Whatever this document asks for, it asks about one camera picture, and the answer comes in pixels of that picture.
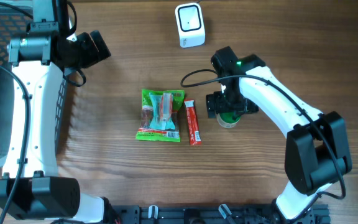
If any green lid spice jar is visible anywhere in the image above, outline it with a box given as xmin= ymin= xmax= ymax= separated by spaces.
xmin=217 ymin=113 xmax=241 ymax=129

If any red stick packet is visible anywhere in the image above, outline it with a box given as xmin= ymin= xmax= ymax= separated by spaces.
xmin=184 ymin=100 xmax=201 ymax=146

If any green snack bag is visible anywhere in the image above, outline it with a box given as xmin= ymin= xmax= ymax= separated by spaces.
xmin=135 ymin=89 xmax=185 ymax=142

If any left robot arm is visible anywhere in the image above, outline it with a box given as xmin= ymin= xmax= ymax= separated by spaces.
xmin=0 ymin=1 xmax=121 ymax=223

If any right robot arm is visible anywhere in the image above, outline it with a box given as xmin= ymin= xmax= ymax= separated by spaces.
xmin=206 ymin=47 xmax=352 ymax=223

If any white barcode scanner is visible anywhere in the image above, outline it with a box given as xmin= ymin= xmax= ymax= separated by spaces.
xmin=175 ymin=2 xmax=206 ymax=48

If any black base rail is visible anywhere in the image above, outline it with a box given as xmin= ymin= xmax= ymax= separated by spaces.
xmin=104 ymin=203 xmax=331 ymax=224

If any left black cable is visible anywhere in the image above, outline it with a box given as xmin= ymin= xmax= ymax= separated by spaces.
xmin=0 ymin=0 xmax=87 ymax=224

